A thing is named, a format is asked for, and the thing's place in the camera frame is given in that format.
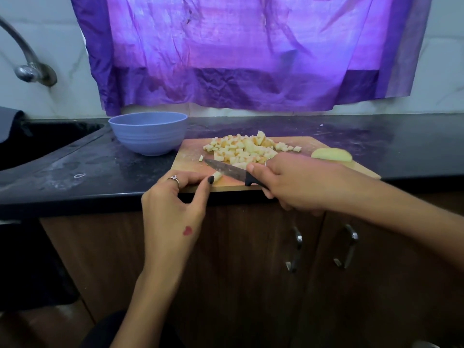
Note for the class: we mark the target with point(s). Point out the blue bowl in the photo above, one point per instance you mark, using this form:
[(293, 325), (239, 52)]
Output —
[(148, 132)]

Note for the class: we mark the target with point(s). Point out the potato slice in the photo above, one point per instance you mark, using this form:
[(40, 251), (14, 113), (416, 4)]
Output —
[(331, 153)]

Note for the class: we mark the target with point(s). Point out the person's right forearm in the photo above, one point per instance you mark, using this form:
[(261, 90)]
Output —
[(413, 217)]

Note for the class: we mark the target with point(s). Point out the tan potato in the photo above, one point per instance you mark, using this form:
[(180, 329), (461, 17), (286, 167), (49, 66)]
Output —
[(217, 176)]

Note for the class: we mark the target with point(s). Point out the person's left hand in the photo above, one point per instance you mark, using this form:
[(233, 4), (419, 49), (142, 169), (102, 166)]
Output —
[(174, 224)]

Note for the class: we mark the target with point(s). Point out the dark sink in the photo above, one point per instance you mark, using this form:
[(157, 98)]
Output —
[(40, 141)]

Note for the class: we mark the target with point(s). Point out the metal faucet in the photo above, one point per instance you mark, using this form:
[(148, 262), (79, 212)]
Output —
[(33, 68)]

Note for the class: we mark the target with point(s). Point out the white rubber band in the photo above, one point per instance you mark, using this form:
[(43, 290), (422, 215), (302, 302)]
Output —
[(75, 175)]

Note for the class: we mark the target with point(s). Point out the grey cloth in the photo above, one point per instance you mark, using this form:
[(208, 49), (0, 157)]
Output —
[(9, 123)]

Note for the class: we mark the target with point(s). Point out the person's right hand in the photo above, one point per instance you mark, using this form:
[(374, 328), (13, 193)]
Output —
[(308, 181)]

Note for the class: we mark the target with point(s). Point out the wooden cutting board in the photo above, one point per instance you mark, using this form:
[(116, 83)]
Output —
[(192, 155)]

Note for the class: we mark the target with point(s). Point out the pile of diced potato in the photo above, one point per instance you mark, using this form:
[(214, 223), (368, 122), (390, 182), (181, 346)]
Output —
[(246, 148)]

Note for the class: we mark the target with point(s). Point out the person's dark trousers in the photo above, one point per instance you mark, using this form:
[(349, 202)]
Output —
[(109, 331)]

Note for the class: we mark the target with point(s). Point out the purple cloth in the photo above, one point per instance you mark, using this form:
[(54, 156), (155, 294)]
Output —
[(254, 47)]

